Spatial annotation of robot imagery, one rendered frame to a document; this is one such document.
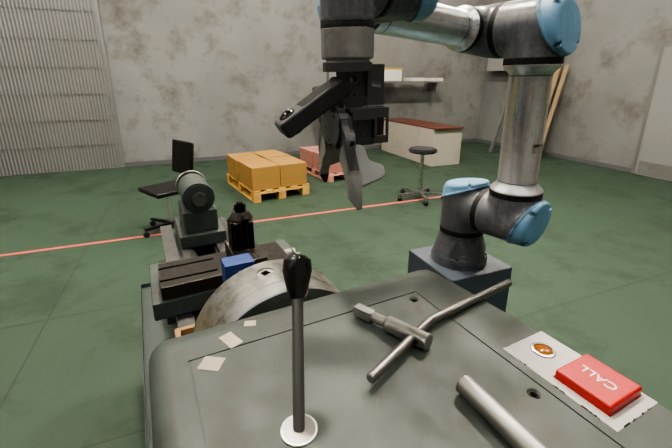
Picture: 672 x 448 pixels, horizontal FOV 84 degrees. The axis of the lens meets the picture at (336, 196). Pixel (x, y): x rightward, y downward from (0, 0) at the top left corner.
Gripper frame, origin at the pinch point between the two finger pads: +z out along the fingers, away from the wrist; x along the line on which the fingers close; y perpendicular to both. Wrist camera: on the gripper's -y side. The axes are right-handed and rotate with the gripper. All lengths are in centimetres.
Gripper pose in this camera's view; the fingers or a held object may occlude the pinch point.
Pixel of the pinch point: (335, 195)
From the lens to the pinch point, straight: 59.7
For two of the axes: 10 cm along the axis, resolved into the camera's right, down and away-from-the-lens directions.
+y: 9.4, -1.3, 3.3
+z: 0.2, 9.4, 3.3
